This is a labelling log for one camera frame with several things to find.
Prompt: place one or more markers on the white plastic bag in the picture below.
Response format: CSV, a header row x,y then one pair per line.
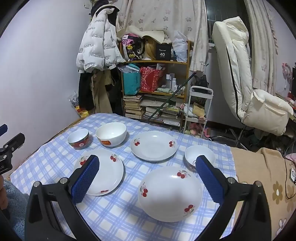
x,y
179,48

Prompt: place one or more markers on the white reclining chair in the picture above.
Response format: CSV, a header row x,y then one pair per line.
x,y
231,58

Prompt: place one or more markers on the black box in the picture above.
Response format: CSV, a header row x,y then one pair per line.
x,y
163,52

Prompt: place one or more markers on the beige coat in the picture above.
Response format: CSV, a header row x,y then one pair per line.
x,y
101,97

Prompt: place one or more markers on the white puffer jacket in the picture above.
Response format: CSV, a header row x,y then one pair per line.
x,y
99,41

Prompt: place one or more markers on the white trolley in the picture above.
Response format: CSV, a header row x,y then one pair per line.
x,y
188,102

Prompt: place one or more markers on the beige flower blanket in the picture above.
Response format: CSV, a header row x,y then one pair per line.
x,y
259,166

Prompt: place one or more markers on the small white bowl red pattern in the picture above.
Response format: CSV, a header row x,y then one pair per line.
x,y
198,151

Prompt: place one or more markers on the red bag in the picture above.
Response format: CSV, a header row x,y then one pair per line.
x,y
149,80

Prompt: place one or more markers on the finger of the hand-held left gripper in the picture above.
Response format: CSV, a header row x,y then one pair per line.
x,y
15,141
3,129

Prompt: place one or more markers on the row of cosmetic bottles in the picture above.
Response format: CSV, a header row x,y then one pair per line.
x,y
172,81

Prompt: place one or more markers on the wooden shelf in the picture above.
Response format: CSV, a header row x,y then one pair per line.
x,y
148,62

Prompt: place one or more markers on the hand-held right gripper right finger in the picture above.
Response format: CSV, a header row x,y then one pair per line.
x,y
209,180

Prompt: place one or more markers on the teal bag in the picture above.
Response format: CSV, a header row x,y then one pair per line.
x,y
130,81

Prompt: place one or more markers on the pink black patterned bag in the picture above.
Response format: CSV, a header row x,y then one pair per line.
x,y
131,46

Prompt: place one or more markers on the colourful plastic bag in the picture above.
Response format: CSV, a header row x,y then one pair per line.
x,y
77,106

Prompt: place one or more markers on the white cherry print plate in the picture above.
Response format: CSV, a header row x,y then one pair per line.
x,y
171,197
108,171
153,146

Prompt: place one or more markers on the pink plush toy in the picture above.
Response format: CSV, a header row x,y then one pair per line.
x,y
196,129

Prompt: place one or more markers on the blue fluffy clothing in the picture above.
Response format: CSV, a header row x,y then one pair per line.
x,y
16,204

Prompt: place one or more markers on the blue plaid sheet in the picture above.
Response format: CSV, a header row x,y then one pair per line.
x,y
129,171

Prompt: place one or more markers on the large white bowl orange label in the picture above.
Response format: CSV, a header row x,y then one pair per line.
x,y
111,132

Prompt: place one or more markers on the pink fan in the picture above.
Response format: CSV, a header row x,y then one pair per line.
x,y
286,69

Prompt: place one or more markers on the black coat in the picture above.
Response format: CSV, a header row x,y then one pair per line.
x,y
85,92

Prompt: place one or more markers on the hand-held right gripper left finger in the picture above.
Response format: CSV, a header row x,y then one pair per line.
x,y
84,180

